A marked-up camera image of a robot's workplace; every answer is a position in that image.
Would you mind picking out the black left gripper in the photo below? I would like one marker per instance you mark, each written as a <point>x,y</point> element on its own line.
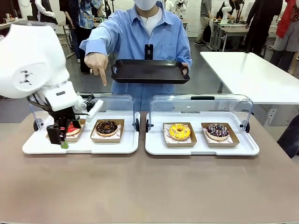
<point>63,115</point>

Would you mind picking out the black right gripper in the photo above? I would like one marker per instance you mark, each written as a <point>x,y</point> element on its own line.
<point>290,137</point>

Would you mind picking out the printed white paper liner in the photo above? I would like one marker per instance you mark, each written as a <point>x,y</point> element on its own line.
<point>118,133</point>
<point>167,130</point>
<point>230,139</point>

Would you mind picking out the chocolate rainbow sprinkle donut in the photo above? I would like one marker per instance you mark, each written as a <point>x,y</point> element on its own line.
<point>217,130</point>

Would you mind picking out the black serving tray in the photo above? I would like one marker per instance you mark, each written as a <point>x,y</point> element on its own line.
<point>149,72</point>

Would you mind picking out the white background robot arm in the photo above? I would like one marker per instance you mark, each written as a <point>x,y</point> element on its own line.
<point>226,11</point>

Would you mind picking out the person's right forearm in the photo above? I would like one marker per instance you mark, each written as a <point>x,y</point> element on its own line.
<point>98,39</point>

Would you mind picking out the person's left forearm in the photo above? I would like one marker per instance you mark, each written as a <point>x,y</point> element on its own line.
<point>184,52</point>

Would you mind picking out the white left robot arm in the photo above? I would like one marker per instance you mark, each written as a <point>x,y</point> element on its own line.
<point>30,58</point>

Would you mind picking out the red glazed donut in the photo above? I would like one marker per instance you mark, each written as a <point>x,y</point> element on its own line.
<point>71,129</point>

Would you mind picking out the chocolate glazed donut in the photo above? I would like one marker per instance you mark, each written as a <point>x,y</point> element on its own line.
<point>106,127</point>

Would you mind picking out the person in red scarf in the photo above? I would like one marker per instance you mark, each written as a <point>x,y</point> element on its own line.
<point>287,32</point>

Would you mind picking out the yellow glazed donut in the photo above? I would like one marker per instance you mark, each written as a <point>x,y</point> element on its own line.
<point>180,131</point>

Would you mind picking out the person in patterned blue shirt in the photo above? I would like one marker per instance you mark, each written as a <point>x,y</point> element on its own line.
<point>84,18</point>

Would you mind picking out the person in black clothes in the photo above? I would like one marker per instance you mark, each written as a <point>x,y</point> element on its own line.
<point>259,25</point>

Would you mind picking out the person in black vest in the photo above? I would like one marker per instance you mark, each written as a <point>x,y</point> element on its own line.
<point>43,10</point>

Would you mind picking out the person in grey top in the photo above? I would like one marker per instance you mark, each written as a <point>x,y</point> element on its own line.
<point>203,21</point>

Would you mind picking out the person's right hand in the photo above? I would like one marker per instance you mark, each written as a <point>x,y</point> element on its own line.
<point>97,63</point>

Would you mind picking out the person's left hand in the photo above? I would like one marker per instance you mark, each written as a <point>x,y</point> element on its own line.
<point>185,68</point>

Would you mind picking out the white display case base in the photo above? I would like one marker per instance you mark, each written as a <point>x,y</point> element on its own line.
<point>201,150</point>
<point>105,148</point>

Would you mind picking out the clear display case lid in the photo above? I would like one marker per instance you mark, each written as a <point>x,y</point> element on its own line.
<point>210,102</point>
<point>121,102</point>

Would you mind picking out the white rectangular table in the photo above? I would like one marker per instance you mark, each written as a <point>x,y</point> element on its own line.
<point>252,74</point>

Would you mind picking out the black hanging tag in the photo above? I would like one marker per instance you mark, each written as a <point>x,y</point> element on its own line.
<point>148,51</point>

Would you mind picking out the grey background work table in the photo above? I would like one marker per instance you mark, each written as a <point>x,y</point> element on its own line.
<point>231,31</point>

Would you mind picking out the black backpack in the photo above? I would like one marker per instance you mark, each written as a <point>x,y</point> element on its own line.
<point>207,33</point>

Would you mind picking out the white face mask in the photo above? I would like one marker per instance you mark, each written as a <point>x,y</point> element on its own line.
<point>145,4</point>

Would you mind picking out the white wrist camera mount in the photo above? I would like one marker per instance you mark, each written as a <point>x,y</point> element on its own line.
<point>94,111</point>

